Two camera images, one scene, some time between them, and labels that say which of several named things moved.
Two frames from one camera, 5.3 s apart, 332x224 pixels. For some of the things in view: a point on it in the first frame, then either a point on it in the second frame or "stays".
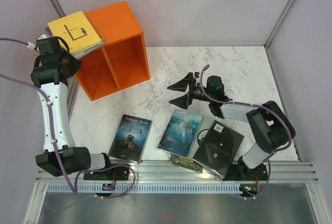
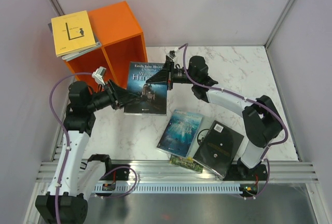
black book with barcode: (218, 149) stays
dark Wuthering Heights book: (130, 140) -> (145, 98)
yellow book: (76, 30) stays
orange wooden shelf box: (122, 61) stays
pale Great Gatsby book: (204, 126) stays
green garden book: (187, 162) stays
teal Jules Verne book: (180, 132) stays
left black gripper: (76, 64) -> (119, 97)
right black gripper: (185, 100) -> (165, 75)
